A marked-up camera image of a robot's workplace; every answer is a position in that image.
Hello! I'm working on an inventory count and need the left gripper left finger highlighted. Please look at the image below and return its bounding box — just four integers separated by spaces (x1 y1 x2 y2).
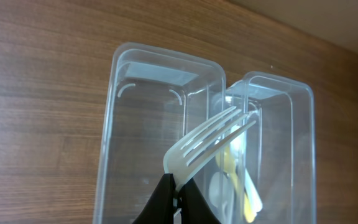
132 174 175 224

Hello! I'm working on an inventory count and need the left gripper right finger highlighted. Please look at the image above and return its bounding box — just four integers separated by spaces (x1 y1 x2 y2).
178 179 221 224

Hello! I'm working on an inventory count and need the white thin spoon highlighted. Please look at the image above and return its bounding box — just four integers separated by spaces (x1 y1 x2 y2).
208 172 234 223

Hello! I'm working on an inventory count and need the bent white plastic fork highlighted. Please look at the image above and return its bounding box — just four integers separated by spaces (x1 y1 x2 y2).
163 106 256 192

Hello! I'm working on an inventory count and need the yellow plastic spoon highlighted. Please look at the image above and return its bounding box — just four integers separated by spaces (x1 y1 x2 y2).
215 146 256 223

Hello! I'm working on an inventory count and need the white thick-handled spoon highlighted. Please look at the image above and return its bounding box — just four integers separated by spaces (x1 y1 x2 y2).
230 133 263 215

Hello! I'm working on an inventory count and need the right clear plastic container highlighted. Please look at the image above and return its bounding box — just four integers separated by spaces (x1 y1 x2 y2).
206 72 316 223

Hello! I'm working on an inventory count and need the clear plastic container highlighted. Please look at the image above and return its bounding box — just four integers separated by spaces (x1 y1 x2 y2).
93 42 226 223
206 72 316 223

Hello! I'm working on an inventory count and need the left clear plastic container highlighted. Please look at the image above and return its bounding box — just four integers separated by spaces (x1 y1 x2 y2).
93 42 226 223

